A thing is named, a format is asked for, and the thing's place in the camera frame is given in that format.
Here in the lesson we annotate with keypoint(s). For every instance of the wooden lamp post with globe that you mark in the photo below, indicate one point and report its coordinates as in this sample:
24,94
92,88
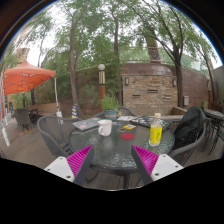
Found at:
101,86

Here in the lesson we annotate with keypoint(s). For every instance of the black wall lantern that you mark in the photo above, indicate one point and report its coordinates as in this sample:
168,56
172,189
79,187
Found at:
126,81
174,82

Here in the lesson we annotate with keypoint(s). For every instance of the grey electrical box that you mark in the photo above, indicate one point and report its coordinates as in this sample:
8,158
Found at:
185,101

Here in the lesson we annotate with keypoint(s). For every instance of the clear bottle with yellow label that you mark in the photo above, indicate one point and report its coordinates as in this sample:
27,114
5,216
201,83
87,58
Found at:
155,133

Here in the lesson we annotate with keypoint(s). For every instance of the white sticker sheet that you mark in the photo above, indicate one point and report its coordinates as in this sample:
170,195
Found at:
124,118

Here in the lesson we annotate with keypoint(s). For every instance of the black laptop with stickers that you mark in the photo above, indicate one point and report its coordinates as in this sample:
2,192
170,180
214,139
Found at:
143,121

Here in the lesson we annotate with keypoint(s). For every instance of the group of dark bar stools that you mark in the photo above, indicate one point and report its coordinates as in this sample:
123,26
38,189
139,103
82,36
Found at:
215,116

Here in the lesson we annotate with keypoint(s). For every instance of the orange canopy tent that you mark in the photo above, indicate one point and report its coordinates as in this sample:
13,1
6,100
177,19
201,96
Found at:
25,76

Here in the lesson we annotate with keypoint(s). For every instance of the flat round red coaster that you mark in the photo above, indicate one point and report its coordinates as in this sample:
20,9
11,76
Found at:
127,136

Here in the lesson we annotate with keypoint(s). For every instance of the yellow card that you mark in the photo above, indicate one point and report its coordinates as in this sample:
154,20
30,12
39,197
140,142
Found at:
129,126

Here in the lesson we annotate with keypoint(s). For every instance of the black jacket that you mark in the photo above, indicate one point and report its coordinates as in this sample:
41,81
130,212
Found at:
188,126

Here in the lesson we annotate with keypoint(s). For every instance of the green plant in teal pot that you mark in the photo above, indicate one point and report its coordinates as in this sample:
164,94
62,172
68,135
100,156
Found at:
110,106

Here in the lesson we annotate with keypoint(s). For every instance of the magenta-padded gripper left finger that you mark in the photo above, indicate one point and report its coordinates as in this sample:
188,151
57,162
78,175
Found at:
78,160

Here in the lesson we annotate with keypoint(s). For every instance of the blue yellow striped cone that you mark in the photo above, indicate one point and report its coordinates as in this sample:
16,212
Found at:
74,112

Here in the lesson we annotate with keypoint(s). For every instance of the group of dark patio chairs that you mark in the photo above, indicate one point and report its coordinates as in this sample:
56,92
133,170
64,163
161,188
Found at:
24,118

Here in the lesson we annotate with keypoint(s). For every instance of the grey laptop with stickers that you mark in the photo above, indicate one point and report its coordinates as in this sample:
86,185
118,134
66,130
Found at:
85,124

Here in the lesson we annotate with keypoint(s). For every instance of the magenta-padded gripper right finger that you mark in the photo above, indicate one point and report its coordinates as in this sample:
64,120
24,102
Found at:
146,160

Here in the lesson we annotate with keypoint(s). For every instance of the white ceramic mug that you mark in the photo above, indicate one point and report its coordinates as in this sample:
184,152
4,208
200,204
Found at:
104,128

